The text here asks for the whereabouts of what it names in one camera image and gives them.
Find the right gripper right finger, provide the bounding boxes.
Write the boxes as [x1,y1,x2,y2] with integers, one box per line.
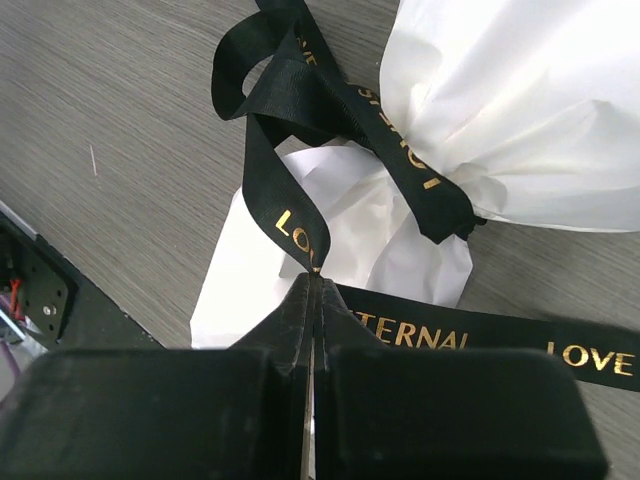
[312,278,609,479]

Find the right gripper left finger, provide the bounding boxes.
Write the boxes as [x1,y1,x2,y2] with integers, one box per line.
[1,274,314,479]

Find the white wrapping paper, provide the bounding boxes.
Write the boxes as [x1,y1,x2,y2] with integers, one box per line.
[190,1,639,348]

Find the black ribbon gold letters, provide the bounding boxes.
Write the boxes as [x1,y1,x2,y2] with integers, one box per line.
[211,1,639,391]

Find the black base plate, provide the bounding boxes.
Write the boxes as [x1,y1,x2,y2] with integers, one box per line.
[1,211,162,350]

